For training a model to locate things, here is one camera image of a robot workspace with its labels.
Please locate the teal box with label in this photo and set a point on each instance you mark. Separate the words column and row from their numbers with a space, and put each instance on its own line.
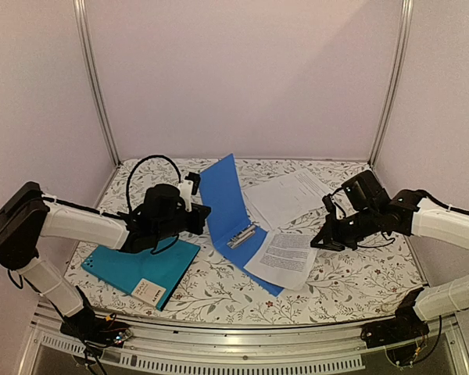
column 152, row 279

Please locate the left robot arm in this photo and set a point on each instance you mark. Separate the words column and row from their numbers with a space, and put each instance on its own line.
column 29, row 215

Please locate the aluminium front rail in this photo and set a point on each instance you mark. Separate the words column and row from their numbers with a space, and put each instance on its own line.
column 174, row 347

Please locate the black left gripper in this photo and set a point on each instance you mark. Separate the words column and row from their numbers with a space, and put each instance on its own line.
column 201, row 213

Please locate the right arm base board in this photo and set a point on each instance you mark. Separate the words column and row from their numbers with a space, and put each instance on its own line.
column 394, row 330

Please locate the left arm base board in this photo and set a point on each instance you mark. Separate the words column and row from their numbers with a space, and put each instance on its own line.
column 104, row 332

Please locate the aluminium frame post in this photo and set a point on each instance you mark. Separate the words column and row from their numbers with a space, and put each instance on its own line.
column 402, row 42
column 81, row 17

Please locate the printed paper sheet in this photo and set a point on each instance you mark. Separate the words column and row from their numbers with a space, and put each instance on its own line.
column 284, row 199
column 284, row 260

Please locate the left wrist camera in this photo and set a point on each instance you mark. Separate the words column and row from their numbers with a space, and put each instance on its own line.
column 188, row 188

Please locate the left aluminium frame post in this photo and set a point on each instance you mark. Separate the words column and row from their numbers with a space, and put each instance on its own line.
column 81, row 17

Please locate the right aluminium frame post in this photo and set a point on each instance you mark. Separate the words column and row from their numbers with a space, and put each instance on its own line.
column 402, row 42

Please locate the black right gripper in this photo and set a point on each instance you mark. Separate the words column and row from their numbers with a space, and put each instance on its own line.
column 331, row 240

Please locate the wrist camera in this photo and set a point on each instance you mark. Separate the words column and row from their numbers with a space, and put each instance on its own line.
column 188, row 188
column 333, row 207

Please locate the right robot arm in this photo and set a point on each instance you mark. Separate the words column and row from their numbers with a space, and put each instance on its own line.
column 411, row 213

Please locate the blue ring binder folder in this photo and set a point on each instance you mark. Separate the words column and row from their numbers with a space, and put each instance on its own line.
column 232, row 232

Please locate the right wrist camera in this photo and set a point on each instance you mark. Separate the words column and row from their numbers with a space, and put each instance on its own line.
column 333, row 207

